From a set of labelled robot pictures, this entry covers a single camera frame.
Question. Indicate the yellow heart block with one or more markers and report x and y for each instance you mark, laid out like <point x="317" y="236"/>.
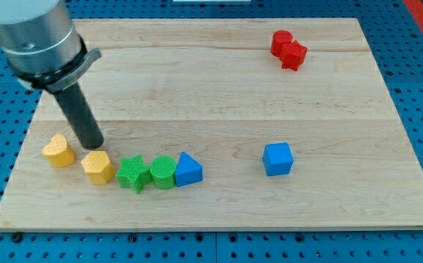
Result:
<point x="58" y="152"/>

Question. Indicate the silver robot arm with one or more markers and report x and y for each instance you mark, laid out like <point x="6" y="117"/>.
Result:
<point x="42" y="45"/>

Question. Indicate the yellow hexagon block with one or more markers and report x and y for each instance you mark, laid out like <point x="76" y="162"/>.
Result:
<point x="98" y="167"/>

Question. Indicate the blue triangle block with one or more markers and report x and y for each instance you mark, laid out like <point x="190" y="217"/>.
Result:
<point x="188" y="170"/>

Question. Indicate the green cylinder block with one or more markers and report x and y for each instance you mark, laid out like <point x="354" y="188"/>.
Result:
<point x="162" y="170"/>

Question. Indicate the blue cube block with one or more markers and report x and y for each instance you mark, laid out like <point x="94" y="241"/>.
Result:
<point x="277" y="159"/>

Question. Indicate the wooden board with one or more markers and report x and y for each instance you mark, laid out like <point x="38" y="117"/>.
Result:
<point x="213" y="89"/>

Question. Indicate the green star block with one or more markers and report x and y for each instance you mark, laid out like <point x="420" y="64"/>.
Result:
<point x="133" y="173"/>

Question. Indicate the red star block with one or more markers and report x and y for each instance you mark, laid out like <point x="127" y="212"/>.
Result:
<point x="292" y="55"/>

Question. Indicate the red cylinder block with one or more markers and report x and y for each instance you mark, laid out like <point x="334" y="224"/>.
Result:
<point x="280" y="38"/>

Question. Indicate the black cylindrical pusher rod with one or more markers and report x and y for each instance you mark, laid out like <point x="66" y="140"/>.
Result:
<point x="74" y="106"/>

